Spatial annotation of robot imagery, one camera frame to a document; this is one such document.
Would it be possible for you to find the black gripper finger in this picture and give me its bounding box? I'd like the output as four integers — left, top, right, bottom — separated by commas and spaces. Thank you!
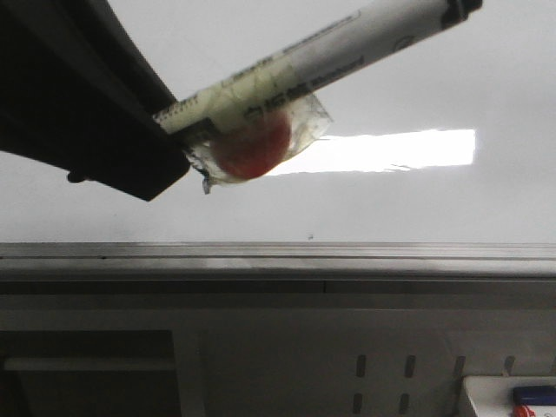
1, 1, 189, 201

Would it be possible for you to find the white black-tipped whiteboard marker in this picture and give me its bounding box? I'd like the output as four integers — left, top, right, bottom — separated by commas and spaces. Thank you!
150, 0, 484, 195

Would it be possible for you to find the white perforated stand panel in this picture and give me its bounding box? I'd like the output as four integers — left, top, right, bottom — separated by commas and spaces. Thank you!
172, 308, 555, 416

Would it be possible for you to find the white plastic marker tray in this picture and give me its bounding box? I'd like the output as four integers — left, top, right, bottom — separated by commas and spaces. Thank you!
458, 376, 555, 416

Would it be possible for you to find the red-capped marker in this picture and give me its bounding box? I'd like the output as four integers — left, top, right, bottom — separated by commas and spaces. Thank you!
513, 405, 537, 417

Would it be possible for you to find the blue-capped marker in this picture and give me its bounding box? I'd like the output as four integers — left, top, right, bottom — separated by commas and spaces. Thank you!
513, 385, 556, 406

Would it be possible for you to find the white whiteboard with metal frame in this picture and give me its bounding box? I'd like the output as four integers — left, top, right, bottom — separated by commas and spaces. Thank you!
1, 1, 555, 275

